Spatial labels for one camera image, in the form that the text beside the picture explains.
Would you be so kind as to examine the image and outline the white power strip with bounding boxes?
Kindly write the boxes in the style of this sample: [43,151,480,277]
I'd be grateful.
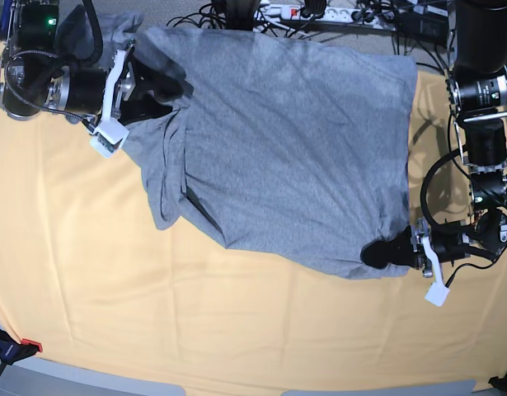
[257,2,395,31]

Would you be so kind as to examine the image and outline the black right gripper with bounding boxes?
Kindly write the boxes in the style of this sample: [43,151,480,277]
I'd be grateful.
[101,45,194,124]

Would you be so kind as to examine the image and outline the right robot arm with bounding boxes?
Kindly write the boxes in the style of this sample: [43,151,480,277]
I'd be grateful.
[0,1,184,130]

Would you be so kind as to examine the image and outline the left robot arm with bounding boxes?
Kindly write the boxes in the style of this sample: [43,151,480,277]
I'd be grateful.
[361,1,507,271]

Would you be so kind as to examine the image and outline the blue red clamp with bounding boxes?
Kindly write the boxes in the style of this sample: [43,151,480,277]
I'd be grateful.
[0,329,43,365]

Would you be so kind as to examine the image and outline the yellow table cloth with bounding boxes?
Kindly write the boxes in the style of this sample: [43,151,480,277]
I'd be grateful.
[0,39,507,392]

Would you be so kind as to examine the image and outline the grey t-shirt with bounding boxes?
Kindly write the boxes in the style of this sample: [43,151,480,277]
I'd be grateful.
[54,6,417,281]

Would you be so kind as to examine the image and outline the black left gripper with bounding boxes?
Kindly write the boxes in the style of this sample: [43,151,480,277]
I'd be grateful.
[360,218,472,272]

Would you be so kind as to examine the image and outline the black power adapter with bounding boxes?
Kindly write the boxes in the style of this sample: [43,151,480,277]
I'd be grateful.
[399,12,448,42]

